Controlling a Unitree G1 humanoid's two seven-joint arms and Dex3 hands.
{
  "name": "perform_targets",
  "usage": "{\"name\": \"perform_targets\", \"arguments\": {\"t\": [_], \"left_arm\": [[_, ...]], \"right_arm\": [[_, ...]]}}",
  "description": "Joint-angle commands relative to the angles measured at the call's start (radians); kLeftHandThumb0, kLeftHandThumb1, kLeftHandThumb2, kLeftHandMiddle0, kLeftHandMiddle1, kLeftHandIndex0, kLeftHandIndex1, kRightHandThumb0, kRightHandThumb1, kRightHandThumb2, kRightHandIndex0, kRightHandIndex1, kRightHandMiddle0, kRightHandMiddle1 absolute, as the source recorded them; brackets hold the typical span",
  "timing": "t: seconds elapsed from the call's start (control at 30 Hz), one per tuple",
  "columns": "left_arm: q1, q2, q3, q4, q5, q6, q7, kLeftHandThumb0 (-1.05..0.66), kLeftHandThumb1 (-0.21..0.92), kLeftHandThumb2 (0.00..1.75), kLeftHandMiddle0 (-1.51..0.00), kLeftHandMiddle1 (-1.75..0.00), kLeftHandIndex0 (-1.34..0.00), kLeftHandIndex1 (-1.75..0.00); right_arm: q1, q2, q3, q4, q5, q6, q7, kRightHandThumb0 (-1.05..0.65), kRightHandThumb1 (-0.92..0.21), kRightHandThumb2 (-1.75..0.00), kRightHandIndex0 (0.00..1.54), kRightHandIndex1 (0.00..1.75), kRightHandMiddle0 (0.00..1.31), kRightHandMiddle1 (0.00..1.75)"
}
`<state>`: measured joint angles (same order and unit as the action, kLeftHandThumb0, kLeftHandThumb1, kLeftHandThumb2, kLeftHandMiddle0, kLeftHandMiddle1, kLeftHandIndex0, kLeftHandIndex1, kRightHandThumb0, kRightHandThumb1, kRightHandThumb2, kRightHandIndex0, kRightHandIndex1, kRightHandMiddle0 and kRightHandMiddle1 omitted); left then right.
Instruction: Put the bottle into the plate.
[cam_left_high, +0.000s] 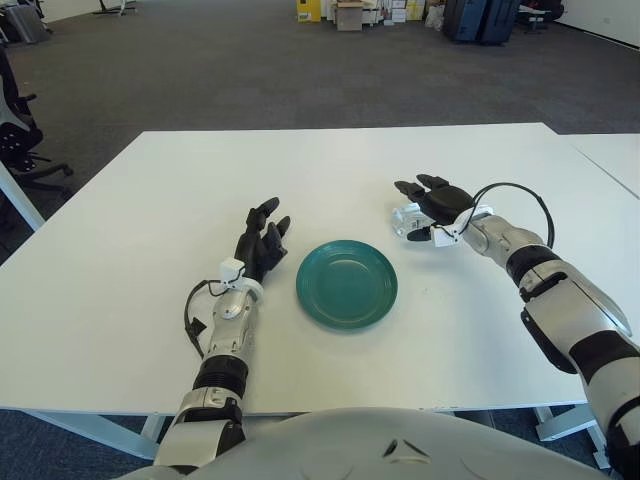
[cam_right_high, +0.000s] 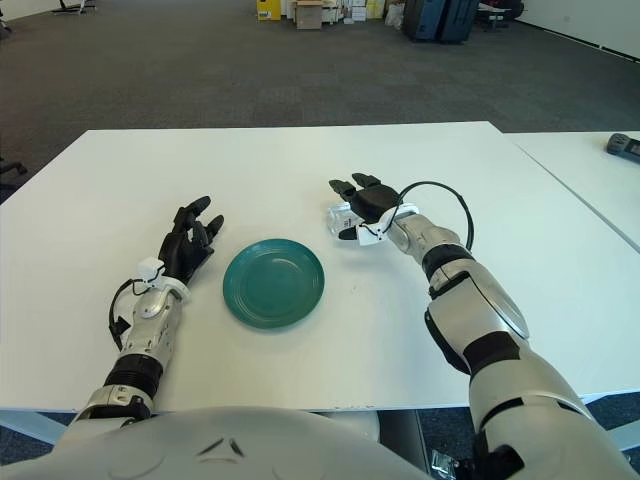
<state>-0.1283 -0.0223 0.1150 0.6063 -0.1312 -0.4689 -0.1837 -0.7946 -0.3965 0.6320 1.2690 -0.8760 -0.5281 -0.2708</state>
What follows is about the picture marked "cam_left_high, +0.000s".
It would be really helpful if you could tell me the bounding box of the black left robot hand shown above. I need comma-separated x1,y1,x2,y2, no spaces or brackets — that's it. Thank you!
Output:
234,197,292,284

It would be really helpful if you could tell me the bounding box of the grey equipment case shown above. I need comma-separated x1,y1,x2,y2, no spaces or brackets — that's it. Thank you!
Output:
0,7,52,49

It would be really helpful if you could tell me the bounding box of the brown cardboard box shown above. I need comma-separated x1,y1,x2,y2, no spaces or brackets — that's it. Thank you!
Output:
334,2,362,33

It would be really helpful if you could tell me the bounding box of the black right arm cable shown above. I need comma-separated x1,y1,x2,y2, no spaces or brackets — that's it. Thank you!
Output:
469,182,557,249

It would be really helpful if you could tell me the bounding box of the white left wrist sensor box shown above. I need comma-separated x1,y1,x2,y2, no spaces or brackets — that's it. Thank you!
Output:
219,257,247,289

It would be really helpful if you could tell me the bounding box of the white right wrist sensor box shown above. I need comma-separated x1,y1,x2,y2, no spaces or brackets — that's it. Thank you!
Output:
432,224,464,249

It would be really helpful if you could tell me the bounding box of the black and white stand base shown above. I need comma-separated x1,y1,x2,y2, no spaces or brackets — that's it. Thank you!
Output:
92,0,144,17

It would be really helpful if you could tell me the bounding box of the yellow box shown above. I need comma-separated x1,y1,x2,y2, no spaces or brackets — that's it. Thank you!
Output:
295,0,322,24

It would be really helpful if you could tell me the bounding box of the stack of white boxes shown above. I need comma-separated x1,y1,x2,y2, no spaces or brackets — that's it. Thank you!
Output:
319,0,426,26

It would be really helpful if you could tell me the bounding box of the white wrist sensor box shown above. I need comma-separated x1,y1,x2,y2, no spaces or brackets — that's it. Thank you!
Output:
432,224,464,249
219,257,247,289

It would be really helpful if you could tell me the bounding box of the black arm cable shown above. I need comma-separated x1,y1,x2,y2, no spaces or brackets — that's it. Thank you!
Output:
183,279,227,359
469,182,557,249

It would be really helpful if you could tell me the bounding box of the black mesh office chair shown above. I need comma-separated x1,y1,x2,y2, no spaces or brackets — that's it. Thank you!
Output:
0,44,74,202

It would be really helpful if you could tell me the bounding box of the blue suitcase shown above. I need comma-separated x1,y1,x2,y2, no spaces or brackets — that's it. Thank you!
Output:
442,0,484,44

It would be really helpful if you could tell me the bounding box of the dark navy suitcase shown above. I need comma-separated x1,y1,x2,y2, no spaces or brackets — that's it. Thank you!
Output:
479,0,517,48

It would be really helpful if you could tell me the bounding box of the teal green plate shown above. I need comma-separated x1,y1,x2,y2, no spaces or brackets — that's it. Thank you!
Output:
295,239,400,332

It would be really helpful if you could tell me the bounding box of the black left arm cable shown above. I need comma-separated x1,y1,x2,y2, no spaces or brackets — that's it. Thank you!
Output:
183,279,227,359

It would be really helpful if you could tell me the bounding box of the grey robot torso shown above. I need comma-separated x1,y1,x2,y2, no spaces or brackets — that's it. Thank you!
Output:
112,407,614,480

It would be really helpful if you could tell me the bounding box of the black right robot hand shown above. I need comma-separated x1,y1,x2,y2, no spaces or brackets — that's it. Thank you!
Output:
393,173,476,244

